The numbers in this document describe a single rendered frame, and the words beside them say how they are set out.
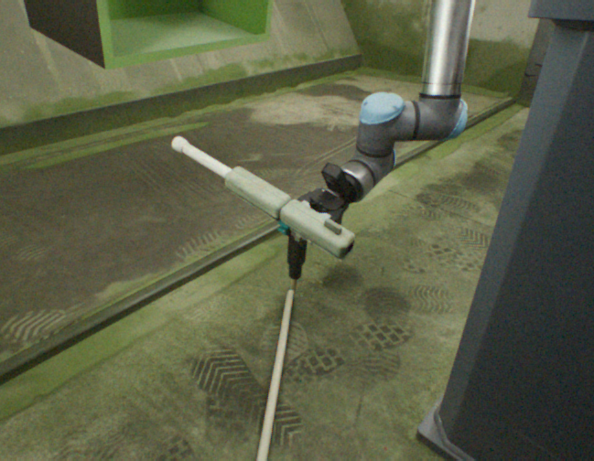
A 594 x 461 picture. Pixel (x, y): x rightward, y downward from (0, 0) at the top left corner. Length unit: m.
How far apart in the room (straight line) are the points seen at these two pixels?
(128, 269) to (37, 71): 1.15
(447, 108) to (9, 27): 1.70
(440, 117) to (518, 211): 0.52
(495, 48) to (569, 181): 2.36
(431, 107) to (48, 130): 1.50
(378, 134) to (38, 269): 0.87
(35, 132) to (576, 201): 1.82
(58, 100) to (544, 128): 1.81
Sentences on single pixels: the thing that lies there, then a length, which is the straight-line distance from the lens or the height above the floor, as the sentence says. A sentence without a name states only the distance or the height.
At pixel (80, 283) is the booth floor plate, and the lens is 1.09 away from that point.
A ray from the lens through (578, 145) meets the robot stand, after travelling 0.46.
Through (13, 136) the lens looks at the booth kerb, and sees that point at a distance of 1.94.
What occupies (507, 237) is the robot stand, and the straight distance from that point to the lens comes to 0.52.
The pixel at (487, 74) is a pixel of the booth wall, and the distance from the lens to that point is 2.83.
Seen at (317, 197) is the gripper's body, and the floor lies 0.24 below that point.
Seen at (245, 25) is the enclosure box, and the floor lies 0.50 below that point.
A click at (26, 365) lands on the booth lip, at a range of 0.96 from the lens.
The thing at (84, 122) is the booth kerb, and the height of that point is 0.12.
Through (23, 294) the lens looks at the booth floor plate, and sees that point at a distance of 1.12.
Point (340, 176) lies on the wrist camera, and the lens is 0.84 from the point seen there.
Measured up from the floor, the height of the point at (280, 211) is 0.25.
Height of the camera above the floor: 0.65
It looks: 32 degrees down
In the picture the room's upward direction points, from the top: straight up
